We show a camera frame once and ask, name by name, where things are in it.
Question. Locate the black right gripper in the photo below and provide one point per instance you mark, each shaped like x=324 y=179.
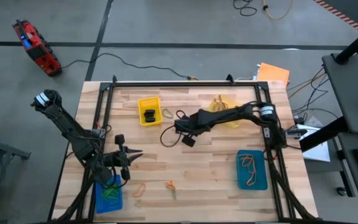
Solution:
x=191 y=124

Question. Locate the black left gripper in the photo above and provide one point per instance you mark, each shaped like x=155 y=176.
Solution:
x=117 y=159

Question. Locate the tan rubber band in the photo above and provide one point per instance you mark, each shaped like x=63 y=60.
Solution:
x=213 y=102
x=216 y=107
x=221 y=98

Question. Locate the green rubber band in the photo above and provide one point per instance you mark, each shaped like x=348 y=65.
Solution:
x=174 y=195
x=163 y=112
x=112 y=196
x=107 y=203
x=117 y=189
x=115 y=199
x=104 y=200
x=109 y=193

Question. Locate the black rubber band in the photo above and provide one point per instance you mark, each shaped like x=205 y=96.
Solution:
x=150 y=119
x=149 y=112

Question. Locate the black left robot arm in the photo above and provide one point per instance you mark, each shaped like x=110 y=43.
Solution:
x=64 y=121

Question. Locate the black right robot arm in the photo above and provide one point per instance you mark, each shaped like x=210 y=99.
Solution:
x=228 y=115

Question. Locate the translucent yellow plastic basket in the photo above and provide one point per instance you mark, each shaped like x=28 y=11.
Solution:
x=235 y=124

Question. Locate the yellow perforated plastic basket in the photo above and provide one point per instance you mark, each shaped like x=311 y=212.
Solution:
x=143 y=104

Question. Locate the blue perforated plastic basket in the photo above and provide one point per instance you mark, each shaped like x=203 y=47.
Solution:
x=104 y=208

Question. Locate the teal plastic basket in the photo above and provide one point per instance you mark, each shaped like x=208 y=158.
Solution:
x=261 y=183

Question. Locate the orange paper sheet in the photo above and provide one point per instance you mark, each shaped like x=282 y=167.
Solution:
x=273 y=74

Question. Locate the white paper sheet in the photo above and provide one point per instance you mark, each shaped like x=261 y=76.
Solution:
x=317 y=149

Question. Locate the black cart crossbar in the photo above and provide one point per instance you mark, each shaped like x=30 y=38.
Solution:
x=322 y=133

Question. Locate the black caster wheel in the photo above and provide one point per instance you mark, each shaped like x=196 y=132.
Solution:
x=341 y=190

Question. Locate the grey cart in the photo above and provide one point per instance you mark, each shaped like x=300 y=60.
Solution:
x=353 y=87

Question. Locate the black pole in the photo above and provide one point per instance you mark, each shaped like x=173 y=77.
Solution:
x=356 y=43

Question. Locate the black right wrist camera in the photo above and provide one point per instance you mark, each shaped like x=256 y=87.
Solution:
x=188 y=141

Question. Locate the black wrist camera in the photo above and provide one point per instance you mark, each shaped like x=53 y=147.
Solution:
x=188 y=141
x=125 y=173

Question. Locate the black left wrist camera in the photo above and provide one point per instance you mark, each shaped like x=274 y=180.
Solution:
x=125 y=173

